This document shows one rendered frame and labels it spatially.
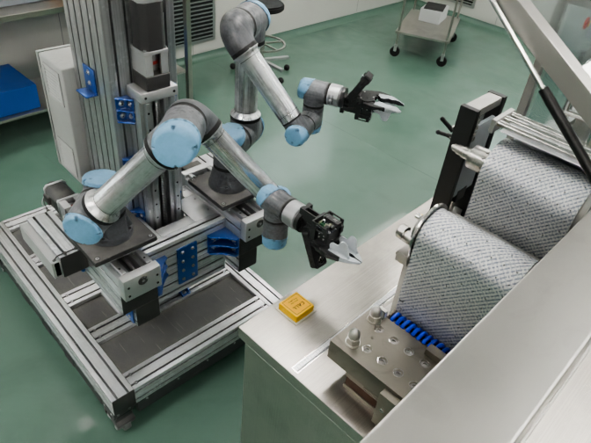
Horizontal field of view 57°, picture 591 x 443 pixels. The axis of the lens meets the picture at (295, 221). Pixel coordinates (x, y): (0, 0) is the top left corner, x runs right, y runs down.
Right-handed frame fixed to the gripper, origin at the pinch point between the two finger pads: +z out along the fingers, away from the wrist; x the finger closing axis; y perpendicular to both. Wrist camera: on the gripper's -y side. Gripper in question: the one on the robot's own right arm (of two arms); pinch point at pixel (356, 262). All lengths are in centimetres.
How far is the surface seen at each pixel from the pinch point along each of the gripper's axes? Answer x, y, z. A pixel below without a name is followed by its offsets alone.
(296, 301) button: -9.2, -16.5, -10.6
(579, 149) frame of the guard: -16, 59, 40
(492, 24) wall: 556, -103, -226
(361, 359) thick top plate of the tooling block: -18.9, -5.9, 18.2
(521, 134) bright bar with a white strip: 29.7, 35.9, 18.1
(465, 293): -0.4, 11.6, 28.8
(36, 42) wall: 65, -64, -341
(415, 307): -0.4, -1.0, 18.9
